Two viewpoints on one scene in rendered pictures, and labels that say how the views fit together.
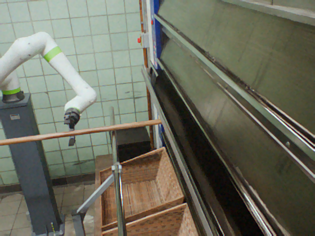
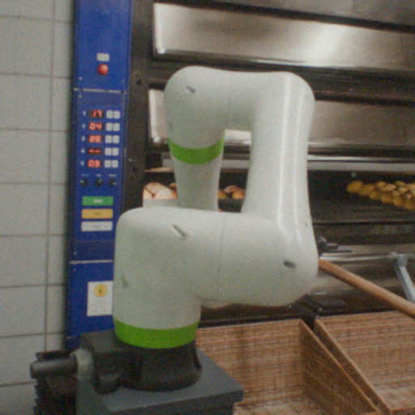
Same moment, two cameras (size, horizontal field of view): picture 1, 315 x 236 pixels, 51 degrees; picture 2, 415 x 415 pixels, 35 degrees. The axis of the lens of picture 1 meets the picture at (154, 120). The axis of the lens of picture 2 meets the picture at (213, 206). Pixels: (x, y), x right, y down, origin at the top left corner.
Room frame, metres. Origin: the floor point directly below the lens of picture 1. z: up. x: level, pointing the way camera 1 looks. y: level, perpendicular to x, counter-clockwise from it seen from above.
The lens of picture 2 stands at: (2.36, 1.90, 1.62)
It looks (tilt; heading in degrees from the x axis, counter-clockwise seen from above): 10 degrees down; 253
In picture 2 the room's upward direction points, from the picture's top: 4 degrees clockwise
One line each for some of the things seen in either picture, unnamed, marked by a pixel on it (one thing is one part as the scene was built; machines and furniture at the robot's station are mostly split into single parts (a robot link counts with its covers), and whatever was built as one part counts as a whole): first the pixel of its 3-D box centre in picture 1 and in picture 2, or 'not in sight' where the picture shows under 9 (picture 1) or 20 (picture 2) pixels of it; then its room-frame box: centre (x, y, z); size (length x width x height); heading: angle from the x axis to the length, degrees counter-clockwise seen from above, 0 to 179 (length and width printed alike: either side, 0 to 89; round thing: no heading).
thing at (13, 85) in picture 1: (6, 78); (167, 271); (2.15, 0.98, 1.36); 0.16 x 0.13 x 0.19; 159
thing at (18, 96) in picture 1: (13, 92); (119, 355); (2.21, 0.98, 1.23); 0.26 x 0.15 x 0.06; 11
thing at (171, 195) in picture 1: (138, 191); (259, 393); (1.64, 0.13, 0.72); 0.56 x 0.49 x 0.28; 8
